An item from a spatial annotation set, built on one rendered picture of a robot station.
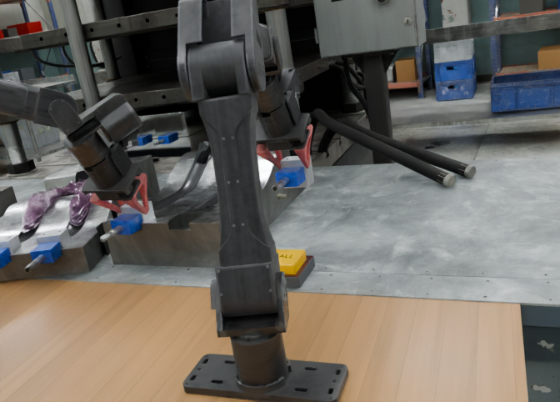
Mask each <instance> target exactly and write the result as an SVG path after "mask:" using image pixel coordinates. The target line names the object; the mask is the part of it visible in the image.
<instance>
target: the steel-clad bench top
mask: <svg viewBox="0 0 560 402"><path fill-rule="evenodd" d="M460 162H463V163H467V164H470V165H472V166H474V167H476V173H475V175H474V176H473V177H472V178H467V177H464V176H462V175H459V174H456V173H453V172H450V171H447V170H445V169H443V168H440V169H441V170H443V171H445V172H447V173H450V174H452V175H454V176H455V178H456V181H455V183H454V185H453V186H452V187H450V188H448V187H446V186H443V185H441V184H440V183H437V182H435V181H433V180H431V179H430V178H427V177H425V176H423V175H421V174H420V173H417V172H415V171H413V170H411V169H410V168H406V167H404V166H402V165H401V164H399V163H383V164H363V165H343V166H324V167H312V171H313V177H314V183H313V184H311V185H310V186H309V187H308V188H305V189H304V190H303V191H302V192H301V193H300V194H299V195H298V196H297V197H296V198H295V199H294V200H293V201H292V202H291V203H290V204H289V205H288V206H287V208H286V209H285V210H284V211H283V212H282V213H281V214H280V215H279V216H278V217H277V218H276V219H275V220H274V221H273V222H272V223H271V224H270V225H269V226H268V227H269V229H270V232H271V235H272V238H273V240H274V241H275V245H276V249H304V250H305V252H306V255H311V256H313V257H314V262H315V267H314V268H313V270H312V272H311V273H310V274H309V275H308V277H307V278H306V280H305V281H304V283H303V284H302V286H301V287H300V288H287V291H288V292H293V293H310V294H341V295H358V296H374V297H391V298H407V299H439V300H456V301H472V302H488V303H505V304H520V305H536V306H552V307H560V156H557V157H537V158H499V159H479V160H460ZM434 167H436V166H434ZM436 168H438V167H436ZM3 186H12V188H13V191H14V193H15V196H16V199H17V202H22V201H28V198H30V197H31V196H32V195H33V194H34V193H37V192H38V191H46V189H45V184H44V178H33V179H14V180H0V187H3ZM215 278H216V273H215V268H201V267H177V266H153V265H129V264H113V260H112V256H111V253H110V254H109V255H107V254H105V255H104V256H103V257H102V258H101V260H100V261H99V262H98V263H97V264H96V265H95V266H94V268H93V269H92V270H91V271H90V272H86V273H78V274H64V275H56V276H48V277H41V278H32V279H49V280H65V281H82V282H98V283H115V284H146V285H162V286H179V287H195V288H210V283H211V281H212V279H215Z"/></svg>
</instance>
